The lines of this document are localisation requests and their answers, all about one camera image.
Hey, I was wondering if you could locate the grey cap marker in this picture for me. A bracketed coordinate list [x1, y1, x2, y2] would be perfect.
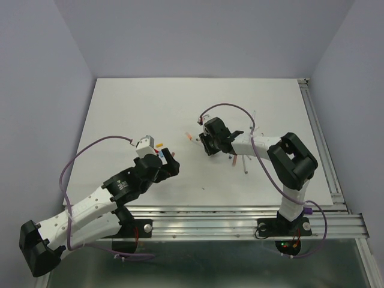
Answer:
[242, 155, 248, 175]

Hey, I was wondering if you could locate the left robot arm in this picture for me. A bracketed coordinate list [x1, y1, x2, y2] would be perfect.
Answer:
[19, 148, 180, 277]

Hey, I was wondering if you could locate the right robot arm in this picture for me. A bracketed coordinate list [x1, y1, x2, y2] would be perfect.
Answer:
[199, 115, 319, 234]

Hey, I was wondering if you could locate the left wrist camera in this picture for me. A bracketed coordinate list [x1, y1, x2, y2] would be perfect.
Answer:
[136, 135, 158, 158]

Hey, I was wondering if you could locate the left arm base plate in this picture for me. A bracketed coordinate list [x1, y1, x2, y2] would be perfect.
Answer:
[105, 206, 153, 260]

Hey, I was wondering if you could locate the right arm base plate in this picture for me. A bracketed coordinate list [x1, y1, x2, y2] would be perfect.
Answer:
[254, 212, 313, 257]

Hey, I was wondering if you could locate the right side aluminium rail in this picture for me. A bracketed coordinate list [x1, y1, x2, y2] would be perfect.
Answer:
[298, 78, 350, 214]

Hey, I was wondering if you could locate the front aluminium rail frame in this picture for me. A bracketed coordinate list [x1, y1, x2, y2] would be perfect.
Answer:
[129, 206, 369, 241]

